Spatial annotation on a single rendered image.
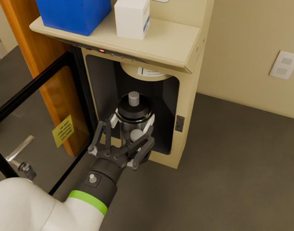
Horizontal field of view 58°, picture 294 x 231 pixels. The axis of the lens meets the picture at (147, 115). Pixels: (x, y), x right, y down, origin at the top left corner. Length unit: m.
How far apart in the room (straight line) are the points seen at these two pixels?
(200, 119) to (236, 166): 0.24
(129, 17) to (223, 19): 0.59
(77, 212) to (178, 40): 0.39
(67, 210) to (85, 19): 0.37
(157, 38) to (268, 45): 0.62
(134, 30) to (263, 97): 0.83
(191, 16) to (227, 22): 0.50
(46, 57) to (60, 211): 0.38
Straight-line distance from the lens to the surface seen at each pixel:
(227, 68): 1.15
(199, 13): 0.54
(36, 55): 0.71
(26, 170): 0.73
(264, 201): 1.00
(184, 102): 0.69
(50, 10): 0.54
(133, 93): 0.70
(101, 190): 0.61
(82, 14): 0.51
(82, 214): 0.59
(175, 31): 0.53
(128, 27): 0.50
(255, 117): 1.19
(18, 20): 0.65
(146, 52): 0.48
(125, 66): 0.73
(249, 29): 1.04
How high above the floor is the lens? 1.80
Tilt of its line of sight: 51 degrees down
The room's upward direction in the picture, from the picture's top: straight up
